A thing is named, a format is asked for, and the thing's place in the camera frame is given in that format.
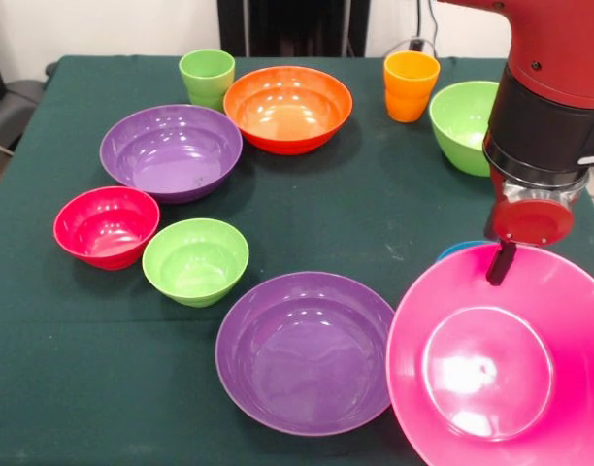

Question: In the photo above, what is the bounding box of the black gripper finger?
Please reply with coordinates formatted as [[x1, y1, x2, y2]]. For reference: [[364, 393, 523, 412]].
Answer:
[[485, 240, 519, 287]]

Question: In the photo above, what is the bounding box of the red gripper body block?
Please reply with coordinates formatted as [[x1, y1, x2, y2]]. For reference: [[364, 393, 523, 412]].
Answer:
[[487, 167, 576, 249]]

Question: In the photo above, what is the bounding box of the blue plastic bowl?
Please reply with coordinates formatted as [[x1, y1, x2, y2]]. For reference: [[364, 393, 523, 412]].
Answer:
[[435, 240, 495, 264]]

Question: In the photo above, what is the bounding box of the pink plastic bowl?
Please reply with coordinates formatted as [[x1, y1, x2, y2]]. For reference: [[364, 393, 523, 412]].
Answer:
[[385, 242, 594, 466]]

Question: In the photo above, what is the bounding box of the large green plastic bowl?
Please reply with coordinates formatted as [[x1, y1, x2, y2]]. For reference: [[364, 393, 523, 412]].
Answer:
[[428, 81, 501, 178]]

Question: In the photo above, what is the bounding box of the purple plastic bowl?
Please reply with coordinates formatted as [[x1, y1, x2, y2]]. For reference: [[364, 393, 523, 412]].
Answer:
[[99, 104, 244, 205], [214, 271, 397, 437]]

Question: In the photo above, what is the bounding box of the orange plastic bowl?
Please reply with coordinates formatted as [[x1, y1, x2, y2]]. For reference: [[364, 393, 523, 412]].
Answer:
[[222, 66, 354, 157]]

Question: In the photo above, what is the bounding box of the small green plastic bowl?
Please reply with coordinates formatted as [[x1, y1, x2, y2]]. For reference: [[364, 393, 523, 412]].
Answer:
[[141, 217, 250, 309]]

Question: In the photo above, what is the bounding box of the green plastic cup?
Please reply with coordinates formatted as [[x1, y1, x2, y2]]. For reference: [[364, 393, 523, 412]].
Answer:
[[178, 49, 237, 113]]

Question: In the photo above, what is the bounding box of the orange plastic cup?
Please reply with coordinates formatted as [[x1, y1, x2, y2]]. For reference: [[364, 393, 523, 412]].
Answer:
[[382, 50, 442, 124]]

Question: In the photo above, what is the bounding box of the black cabinet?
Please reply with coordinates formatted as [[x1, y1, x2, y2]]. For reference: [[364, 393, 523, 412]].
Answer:
[[216, 0, 371, 58]]

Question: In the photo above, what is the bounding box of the red plastic bowl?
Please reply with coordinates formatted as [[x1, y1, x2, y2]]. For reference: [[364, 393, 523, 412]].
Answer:
[[52, 185, 161, 271]]

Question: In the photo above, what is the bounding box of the dark green tablecloth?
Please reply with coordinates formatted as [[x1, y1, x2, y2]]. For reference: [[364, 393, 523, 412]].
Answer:
[[0, 54, 594, 466]]

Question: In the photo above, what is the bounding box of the black chair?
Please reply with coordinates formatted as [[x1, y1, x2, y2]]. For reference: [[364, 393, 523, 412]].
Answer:
[[0, 33, 59, 156]]

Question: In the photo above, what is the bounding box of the black wall plug cable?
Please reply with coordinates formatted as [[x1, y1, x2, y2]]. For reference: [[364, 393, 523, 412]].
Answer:
[[409, 0, 442, 57]]

